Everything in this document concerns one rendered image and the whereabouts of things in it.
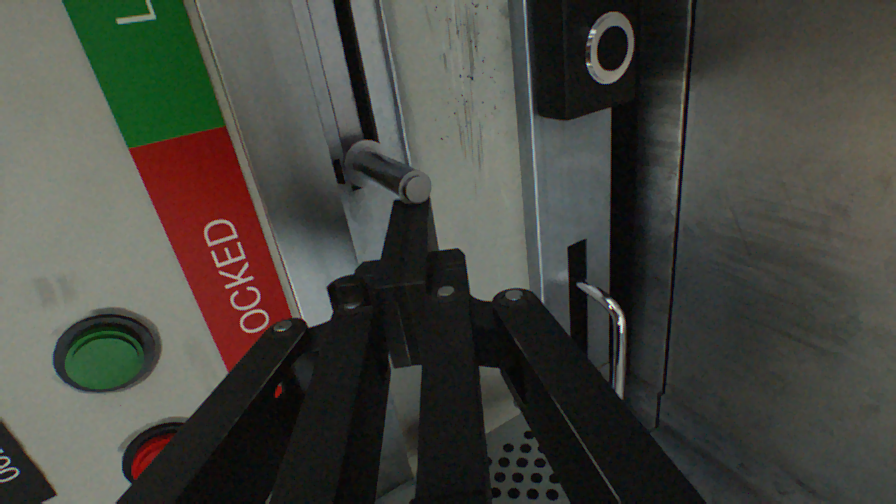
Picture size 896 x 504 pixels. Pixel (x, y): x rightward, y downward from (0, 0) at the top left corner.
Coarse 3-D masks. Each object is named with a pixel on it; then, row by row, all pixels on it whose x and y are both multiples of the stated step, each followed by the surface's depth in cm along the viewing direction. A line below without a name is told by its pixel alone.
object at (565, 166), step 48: (528, 0) 23; (528, 48) 24; (528, 96) 25; (528, 144) 26; (576, 144) 28; (528, 192) 28; (576, 192) 29; (528, 240) 30; (576, 240) 31; (576, 288) 32; (576, 336) 34
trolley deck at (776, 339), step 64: (704, 0) 24; (768, 0) 21; (832, 0) 19; (704, 64) 25; (768, 64) 22; (832, 64) 20; (704, 128) 26; (768, 128) 23; (832, 128) 21; (704, 192) 27; (768, 192) 24; (832, 192) 22; (704, 256) 29; (768, 256) 25; (832, 256) 23; (704, 320) 30; (768, 320) 27; (832, 320) 24; (704, 384) 32; (768, 384) 28; (832, 384) 25; (768, 448) 30; (832, 448) 26
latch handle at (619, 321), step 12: (576, 276) 32; (588, 288) 31; (600, 300) 30; (612, 300) 30; (612, 312) 29; (624, 312) 30; (624, 324) 29; (624, 336) 30; (624, 348) 30; (624, 360) 31; (624, 372) 31; (624, 384) 32; (624, 396) 32
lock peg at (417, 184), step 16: (368, 144) 22; (336, 160) 22; (352, 160) 22; (368, 160) 21; (384, 160) 20; (336, 176) 22; (352, 176) 22; (368, 176) 21; (384, 176) 19; (400, 176) 18; (416, 176) 18; (400, 192) 18; (416, 192) 19
